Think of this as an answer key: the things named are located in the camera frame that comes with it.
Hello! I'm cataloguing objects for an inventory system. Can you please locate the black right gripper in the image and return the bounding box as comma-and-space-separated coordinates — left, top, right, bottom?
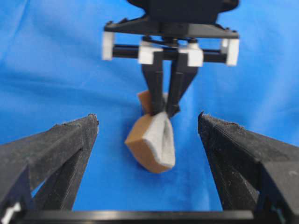
102, 0, 240, 118

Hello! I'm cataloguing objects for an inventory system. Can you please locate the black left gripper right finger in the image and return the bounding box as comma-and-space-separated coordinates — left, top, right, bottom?
198, 112, 299, 224

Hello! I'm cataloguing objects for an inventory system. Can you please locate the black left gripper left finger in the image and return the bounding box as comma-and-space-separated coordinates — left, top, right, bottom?
0, 114, 99, 224

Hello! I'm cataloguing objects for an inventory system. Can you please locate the blue table cloth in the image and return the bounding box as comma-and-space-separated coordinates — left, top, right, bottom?
0, 0, 299, 210

